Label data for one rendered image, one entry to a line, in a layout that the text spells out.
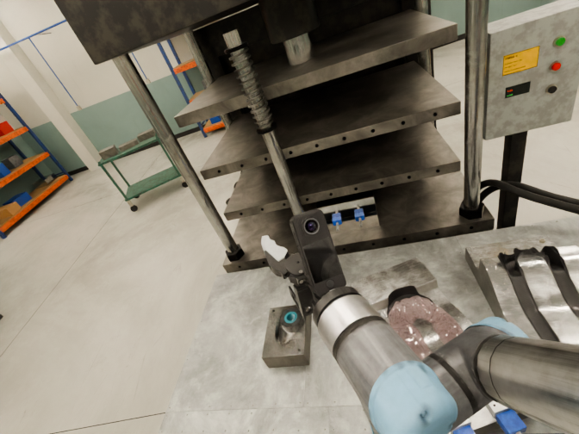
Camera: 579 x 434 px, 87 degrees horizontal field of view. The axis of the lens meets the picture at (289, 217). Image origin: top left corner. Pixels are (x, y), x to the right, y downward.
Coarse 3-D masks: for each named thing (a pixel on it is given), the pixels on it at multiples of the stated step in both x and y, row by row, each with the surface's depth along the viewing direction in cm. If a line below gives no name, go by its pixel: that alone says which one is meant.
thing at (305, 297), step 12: (288, 264) 45; (300, 264) 45; (300, 276) 43; (300, 288) 43; (336, 288) 39; (348, 288) 39; (300, 300) 44; (312, 300) 45; (324, 300) 38; (312, 312) 47
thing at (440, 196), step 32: (384, 192) 167; (416, 192) 159; (448, 192) 151; (256, 224) 183; (288, 224) 173; (384, 224) 147; (416, 224) 140; (448, 224) 134; (480, 224) 131; (256, 256) 159
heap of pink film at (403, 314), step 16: (400, 304) 99; (416, 304) 97; (432, 304) 96; (400, 320) 95; (432, 320) 90; (448, 320) 86; (400, 336) 89; (416, 336) 87; (448, 336) 85; (416, 352) 84; (432, 352) 84
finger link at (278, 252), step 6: (264, 240) 52; (270, 240) 52; (264, 246) 51; (270, 246) 50; (276, 246) 50; (270, 252) 49; (276, 252) 49; (282, 252) 48; (288, 252) 49; (276, 258) 48; (282, 258) 47
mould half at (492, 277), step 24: (528, 240) 106; (480, 264) 99; (528, 264) 91; (576, 264) 87; (504, 288) 90; (552, 288) 87; (576, 288) 85; (504, 312) 88; (552, 312) 84; (528, 336) 81; (576, 336) 77
